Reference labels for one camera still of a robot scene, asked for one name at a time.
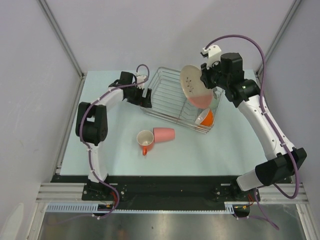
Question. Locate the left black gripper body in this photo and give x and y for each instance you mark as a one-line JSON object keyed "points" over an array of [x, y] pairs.
{"points": [[134, 96]]}

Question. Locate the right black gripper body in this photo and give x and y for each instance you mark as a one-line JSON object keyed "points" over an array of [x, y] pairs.
{"points": [[219, 79]]}

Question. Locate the green bowl brown rim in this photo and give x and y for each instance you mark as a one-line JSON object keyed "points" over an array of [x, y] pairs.
{"points": [[215, 100]]}

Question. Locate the beige and pink floral plate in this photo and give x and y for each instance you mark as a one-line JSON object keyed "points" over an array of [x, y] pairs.
{"points": [[193, 88]]}

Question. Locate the metal wire dish rack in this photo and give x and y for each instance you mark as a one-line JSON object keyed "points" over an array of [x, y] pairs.
{"points": [[169, 102]]}

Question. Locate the pink plastic cup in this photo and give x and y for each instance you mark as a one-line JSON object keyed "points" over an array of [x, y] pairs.
{"points": [[163, 134]]}

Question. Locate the orange mug white inside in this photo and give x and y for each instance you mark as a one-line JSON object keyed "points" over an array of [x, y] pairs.
{"points": [[146, 141]]}

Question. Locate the white and orange bowl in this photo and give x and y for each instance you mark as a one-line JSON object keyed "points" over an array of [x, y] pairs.
{"points": [[206, 118]]}

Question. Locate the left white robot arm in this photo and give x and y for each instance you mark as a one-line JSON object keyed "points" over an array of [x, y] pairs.
{"points": [[92, 118]]}

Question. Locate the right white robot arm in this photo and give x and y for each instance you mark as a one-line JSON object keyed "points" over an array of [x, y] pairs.
{"points": [[283, 158]]}

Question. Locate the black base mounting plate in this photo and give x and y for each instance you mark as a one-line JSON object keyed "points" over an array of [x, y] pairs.
{"points": [[162, 193]]}

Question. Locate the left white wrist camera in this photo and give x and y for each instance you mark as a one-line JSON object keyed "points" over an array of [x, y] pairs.
{"points": [[140, 80]]}

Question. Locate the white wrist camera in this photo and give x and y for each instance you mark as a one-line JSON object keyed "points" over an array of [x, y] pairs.
{"points": [[213, 54], [140, 80]]}

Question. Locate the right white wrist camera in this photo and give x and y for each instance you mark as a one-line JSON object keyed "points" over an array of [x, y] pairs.
{"points": [[213, 54]]}

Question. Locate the right aluminium frame post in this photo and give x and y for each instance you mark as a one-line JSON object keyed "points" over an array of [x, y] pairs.
{"points": [[282, 28]]}

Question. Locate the aluminium frame post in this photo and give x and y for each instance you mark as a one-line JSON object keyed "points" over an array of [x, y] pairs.
{"points": [[282, 28], [49, 15]]}

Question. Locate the left aluminium frame post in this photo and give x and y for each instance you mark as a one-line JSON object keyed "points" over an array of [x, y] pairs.
{"points": [[49, 15]]}

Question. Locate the aluminium front rail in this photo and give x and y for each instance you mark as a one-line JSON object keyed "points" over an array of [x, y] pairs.
{"points": [[60, 193]]}

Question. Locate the white slotted cable duct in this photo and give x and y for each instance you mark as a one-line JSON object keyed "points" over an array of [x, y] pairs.
{"points": [[96, 208]]}

